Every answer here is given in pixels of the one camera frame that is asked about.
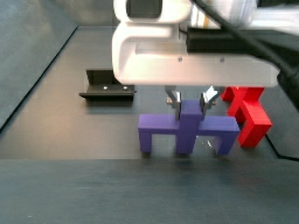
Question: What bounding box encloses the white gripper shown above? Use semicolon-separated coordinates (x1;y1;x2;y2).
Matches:
112;0;278;121

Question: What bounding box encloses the purple interlocking block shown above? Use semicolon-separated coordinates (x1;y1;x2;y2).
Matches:
137;101;239;155

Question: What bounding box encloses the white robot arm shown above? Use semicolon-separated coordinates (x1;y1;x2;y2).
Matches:
112;0;299;109

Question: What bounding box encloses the red interlocking block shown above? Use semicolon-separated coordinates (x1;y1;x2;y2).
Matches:
220;87;272;148

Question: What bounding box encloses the black angle bracket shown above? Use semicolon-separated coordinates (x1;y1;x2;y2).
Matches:
79;69;136;101

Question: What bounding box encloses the black cable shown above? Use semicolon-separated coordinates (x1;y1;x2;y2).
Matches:
191;0;299;109

